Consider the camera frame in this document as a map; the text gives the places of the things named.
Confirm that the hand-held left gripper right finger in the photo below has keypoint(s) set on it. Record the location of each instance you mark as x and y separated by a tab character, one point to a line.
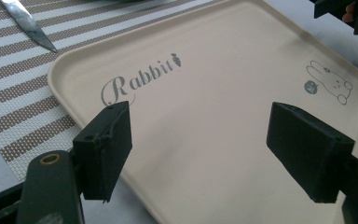
307	149

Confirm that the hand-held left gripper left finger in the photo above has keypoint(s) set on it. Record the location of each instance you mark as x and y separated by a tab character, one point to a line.
102	155

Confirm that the beige tray with rabbit print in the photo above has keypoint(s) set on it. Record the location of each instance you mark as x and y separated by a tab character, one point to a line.
214	124

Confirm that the white table sheet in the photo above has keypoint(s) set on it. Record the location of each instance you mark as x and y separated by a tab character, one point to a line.
323	34

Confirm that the striped woven placemat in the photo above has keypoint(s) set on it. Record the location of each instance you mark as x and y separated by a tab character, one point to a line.
12	93

